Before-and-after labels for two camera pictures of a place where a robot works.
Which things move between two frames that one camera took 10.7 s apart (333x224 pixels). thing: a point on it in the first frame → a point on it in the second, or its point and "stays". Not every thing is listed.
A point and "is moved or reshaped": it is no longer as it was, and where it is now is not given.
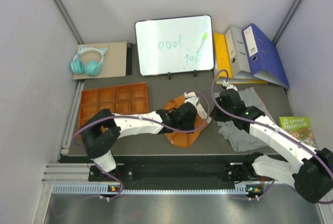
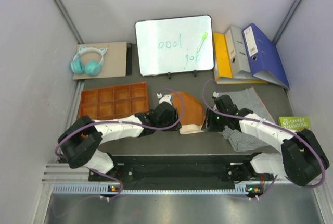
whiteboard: x=169 y=46 stays
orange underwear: x=182 y=139 is moved or reshaped
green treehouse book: x=299 y=127 stays
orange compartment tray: x=130 y=98 stays
